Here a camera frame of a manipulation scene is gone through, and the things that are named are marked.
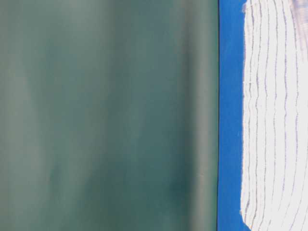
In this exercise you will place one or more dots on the blue table cloth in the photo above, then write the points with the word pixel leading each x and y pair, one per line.
pixel 231 63

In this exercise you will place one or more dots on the blue striped white towel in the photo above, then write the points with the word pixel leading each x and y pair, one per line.
pixel 274 186

